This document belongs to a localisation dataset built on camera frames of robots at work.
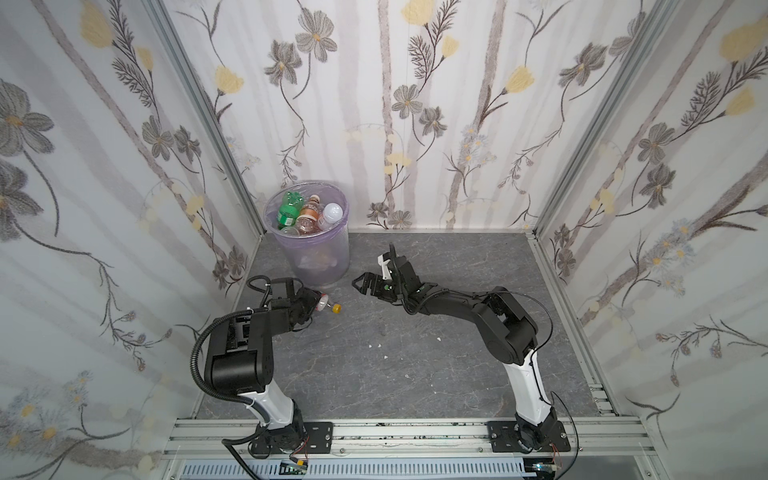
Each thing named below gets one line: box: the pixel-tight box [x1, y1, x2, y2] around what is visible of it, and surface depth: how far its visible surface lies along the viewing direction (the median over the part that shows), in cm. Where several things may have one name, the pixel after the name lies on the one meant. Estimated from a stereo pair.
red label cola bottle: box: [315, 293, 343, 314], surface depth 97 cm
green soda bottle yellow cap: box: [277, 191, 305, 230], surface depth 90 cm
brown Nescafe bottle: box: [296, 194, 321, 236], surface depth 90 cm
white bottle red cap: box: [318, 202, 343, 231], surface depth 87 cm
